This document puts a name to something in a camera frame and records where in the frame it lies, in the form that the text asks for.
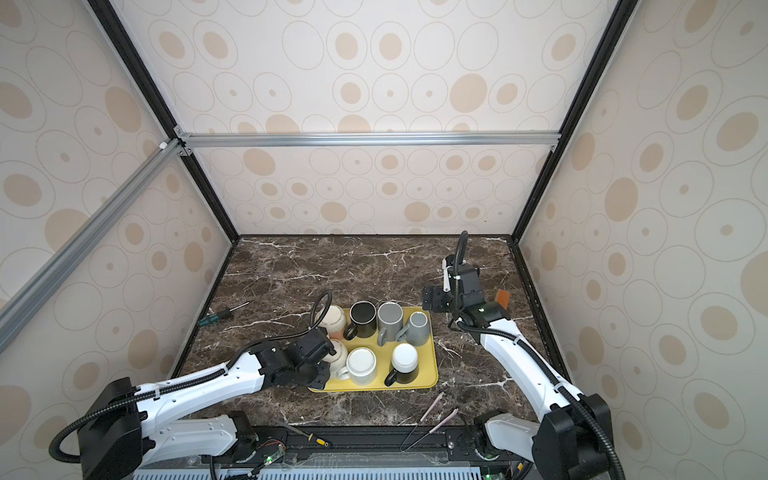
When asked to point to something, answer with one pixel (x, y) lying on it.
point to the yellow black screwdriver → (318, 440)
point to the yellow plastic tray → (428, 370)
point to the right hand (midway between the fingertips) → (439, 289)
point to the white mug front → (361, 366)
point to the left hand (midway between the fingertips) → (333, 375)
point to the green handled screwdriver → (225, 313)
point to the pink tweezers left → (422, 419)
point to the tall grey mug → (390, 318)
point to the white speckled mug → (338, 359)
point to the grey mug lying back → (417, 332)
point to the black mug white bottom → (405, 363)
